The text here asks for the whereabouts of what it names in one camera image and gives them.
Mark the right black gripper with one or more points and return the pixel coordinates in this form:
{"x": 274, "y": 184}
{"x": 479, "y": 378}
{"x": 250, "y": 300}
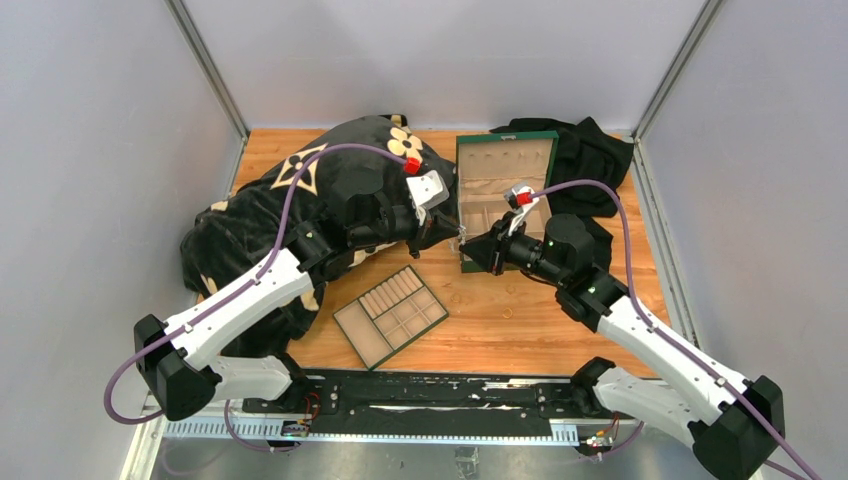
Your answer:
{"x": 491, "y": 249}

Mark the black mounting base plate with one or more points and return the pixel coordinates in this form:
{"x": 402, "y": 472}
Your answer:
{"x": 433, "y": 404}

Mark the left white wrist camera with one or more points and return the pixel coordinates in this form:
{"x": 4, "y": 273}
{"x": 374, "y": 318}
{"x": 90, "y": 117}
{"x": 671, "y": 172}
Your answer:
{"x": 427, "y": 189}

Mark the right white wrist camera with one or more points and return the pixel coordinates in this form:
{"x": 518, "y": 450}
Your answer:
{"x": 520, "y": 198}

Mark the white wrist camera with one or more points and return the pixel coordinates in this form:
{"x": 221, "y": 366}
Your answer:
{"x": 427, "y": 189}
{"x": 520, "y": 198}

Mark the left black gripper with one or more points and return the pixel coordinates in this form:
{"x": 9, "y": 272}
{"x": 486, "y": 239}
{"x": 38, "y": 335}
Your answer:
{"x": 438, "y": 228}

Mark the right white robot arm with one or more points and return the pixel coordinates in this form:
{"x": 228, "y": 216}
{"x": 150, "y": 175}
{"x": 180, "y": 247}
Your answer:
{"x": 732, "y": 424}

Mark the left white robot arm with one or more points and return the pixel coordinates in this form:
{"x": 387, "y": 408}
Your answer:
{"x": 181, "y": 358}

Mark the green jewelry box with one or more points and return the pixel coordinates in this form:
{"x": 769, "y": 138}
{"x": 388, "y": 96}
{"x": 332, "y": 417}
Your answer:
{"x": 488, "y": 165}

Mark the black cloth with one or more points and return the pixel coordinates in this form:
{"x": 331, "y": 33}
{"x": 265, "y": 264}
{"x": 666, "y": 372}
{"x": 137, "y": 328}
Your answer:
{"x": 584, "y": 151}

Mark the black blanket with beige flowers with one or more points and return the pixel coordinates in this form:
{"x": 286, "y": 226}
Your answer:
{"x": 231, "y": 236}

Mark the green jewelry tray insert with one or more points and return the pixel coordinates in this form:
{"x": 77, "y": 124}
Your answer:
{"x": 389, "y": 317}

